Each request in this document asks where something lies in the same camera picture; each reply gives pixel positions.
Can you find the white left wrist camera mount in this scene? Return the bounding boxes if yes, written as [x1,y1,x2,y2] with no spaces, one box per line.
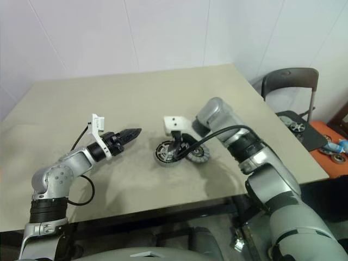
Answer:
[88,113,112,161]

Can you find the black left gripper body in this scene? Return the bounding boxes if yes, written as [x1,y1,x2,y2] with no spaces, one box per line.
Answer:
[102,131,126,157]

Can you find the silver spoked rotor wheel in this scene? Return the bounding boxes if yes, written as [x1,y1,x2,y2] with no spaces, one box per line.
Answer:
[288,121,306,134]

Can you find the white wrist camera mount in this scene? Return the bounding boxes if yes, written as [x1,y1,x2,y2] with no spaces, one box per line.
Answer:
[88,113,112,161]
[163,116,192,136]

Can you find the small metal bracket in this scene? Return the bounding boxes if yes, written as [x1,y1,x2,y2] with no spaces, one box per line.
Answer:
[232,235,247,252]

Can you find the black table frame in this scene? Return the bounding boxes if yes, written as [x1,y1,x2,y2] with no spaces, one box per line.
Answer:
[65,195,253,240]

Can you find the black metal rack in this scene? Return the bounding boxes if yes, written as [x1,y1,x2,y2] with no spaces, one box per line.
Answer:
[327,104,348,132]

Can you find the grey rounded robot torso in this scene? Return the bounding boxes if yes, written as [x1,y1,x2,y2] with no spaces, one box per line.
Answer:
[54,246,192,261]

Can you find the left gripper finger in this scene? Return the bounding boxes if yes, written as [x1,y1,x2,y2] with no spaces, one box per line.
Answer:
[120,130,142,149]
[117,127,142,140]

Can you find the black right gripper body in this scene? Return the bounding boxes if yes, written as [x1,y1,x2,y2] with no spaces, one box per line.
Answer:
[170,130,192,151]

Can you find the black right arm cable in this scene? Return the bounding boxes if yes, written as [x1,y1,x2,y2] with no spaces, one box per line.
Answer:
[176,125,258,161]

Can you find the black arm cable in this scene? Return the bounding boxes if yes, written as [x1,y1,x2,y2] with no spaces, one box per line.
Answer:
[176,125,258,161]
[67,122,95,207]

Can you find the black folding chair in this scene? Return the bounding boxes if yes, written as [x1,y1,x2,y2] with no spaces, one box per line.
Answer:
[260,67,329,151]

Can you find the orange stool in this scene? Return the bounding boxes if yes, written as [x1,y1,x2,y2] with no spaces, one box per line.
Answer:
[309,121,348,178]

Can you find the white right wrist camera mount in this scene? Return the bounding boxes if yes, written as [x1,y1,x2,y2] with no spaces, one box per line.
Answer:
[163,116,192,136]

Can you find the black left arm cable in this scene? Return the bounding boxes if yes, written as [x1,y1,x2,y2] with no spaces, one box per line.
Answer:
[67,122,95,207]

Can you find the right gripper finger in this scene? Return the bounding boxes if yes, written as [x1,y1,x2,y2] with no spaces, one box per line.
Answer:
[169,142,181,161]
[181,144,197,157]

